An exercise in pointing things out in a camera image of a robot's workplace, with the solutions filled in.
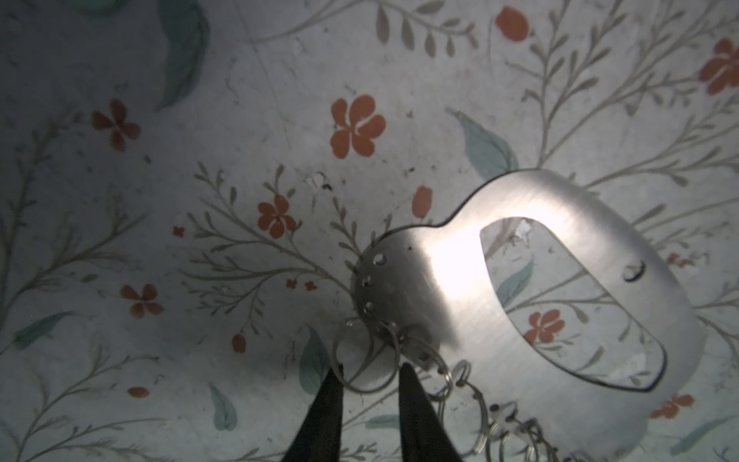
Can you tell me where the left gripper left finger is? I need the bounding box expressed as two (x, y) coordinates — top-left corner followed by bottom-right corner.
(282, 370), (344, 462)

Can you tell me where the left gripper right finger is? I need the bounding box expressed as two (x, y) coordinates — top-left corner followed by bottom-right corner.
(398, 363), (462, 462)

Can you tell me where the silver metal key holder plate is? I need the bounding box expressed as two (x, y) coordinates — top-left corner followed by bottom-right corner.
(352, 169), (706, 461)

